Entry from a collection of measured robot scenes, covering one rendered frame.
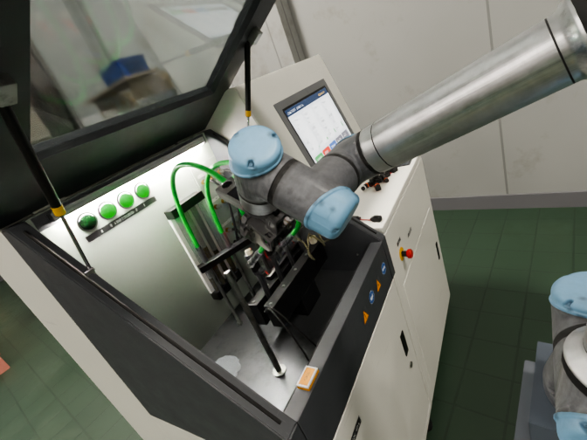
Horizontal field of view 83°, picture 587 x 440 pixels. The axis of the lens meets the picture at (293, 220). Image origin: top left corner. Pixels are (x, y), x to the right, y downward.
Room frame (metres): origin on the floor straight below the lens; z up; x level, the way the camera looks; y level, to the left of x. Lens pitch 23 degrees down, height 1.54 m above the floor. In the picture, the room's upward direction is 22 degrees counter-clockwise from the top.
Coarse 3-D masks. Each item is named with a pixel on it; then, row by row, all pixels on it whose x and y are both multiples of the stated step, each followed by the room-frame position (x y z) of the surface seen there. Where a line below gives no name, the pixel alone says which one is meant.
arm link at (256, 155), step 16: (256, 128) 0.47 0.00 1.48; (240, 144) 0.45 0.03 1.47; (256, 144) 0.45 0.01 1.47; (272, 144) 0.45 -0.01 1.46; (240, 160) 0.44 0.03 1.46; (256, 160) 0.43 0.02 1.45; (272, 160) 0.43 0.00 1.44; (288, 160) 0.45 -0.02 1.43; (240, 176) 0.45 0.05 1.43; (256, 176) 0.44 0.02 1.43; (272, 176) 0.44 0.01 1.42; (240, 192) 0.50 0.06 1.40; (256, 192) 0.46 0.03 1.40
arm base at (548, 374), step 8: (552, 352) 0.38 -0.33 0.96; (552, 360) 0.37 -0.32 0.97; (544, 368) 0.38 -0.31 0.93; (552, 368) 0.36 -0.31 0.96; (544, 376) 0.37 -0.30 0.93; (552, 376) 0.35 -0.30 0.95; (544, 384) 0.36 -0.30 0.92; (552, 384) 0.35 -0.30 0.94; (552, 392) 0.35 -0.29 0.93; (552, 400) 0.34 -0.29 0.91
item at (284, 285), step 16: (304, 256) 0.99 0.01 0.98; (320, 256) 1.02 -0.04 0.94; (288, 272) 0.93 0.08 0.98; (304, 272) 0.93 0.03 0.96; (272, 288) 0.89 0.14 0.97; (288, 288) 0.85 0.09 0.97; (304, 288) 0.90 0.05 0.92; (256, 304) 0.83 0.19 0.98; (272, 304) 0.80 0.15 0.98; (288, 304) 0.83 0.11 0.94; (304, 304) 0.88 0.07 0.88; (272, 320) 0.80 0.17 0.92
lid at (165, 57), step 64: (0, 0) 0.50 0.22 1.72; (64, 0) 0.59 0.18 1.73; (128, 0) 0.69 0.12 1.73; (192, 0) 0.82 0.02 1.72; (256, 0) 1.00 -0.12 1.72; (0, 64) 0.55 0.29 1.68; (64, 64) 0.66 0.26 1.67; (128, 64) 0.79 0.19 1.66; (192, 64) 0.98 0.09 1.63; (0, 128) 0.61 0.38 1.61; (64, 128) 0.76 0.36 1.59; (128, 128) 0.91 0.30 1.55; (192, 128) 1.22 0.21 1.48; (0, 192) 0.70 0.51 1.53; (64, 192) 0.87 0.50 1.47
